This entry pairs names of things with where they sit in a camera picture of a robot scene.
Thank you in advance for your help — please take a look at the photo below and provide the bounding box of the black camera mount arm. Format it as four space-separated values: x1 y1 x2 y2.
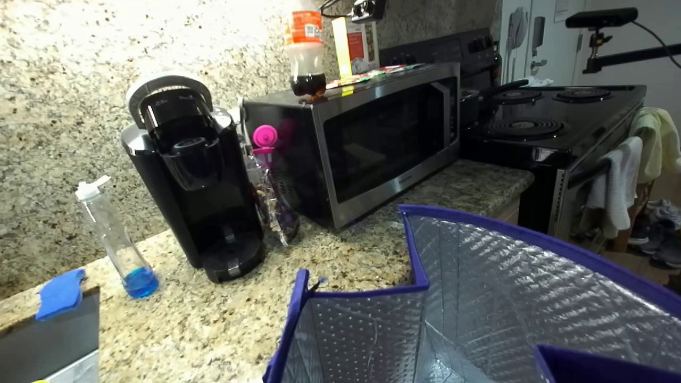
580 27 681 77

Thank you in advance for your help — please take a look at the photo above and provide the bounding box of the green towel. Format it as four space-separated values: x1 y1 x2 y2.
627 105 681 186

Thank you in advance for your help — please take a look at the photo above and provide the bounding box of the clear bottle with blue base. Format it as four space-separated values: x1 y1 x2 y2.
73 174 162 302

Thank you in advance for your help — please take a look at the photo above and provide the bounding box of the green-edged food box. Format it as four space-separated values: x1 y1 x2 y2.
330 15 380 79

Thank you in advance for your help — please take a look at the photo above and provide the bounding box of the pile of clothes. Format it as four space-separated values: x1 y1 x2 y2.
625 198 681 273

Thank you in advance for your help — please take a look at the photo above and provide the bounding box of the black coffee maker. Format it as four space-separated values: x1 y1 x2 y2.
119 73 270 286

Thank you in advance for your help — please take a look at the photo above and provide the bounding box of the black stereo camera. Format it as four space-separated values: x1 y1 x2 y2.
564 6 641 31

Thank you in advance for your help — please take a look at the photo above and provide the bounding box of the orange-labelled spice bottle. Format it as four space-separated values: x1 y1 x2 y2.
286 0 330 100

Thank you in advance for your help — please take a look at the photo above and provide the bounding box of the white towel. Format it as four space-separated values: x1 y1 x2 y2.
582 134 645 240

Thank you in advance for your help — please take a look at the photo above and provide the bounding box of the black stove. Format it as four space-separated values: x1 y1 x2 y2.
379 27 649 240

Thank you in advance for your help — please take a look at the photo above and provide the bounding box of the white appliance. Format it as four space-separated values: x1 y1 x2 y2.
497 0 592 89

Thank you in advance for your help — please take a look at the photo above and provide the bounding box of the purple insulated bag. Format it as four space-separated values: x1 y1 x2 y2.
261 203 681 383

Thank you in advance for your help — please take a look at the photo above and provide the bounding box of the pink-topped clear bottle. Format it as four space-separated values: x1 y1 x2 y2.
242 145 304 249

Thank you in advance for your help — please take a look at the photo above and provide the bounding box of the flat colourful packet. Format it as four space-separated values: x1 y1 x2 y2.
325 61 422 94

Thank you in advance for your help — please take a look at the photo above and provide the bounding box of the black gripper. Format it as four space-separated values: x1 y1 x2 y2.
349 0 389 23

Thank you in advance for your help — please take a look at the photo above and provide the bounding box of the black stainless microwave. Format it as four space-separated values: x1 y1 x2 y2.
241 61 463 233

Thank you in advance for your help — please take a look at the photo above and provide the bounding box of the blue cloth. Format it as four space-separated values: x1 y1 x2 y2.
34 266 89 324

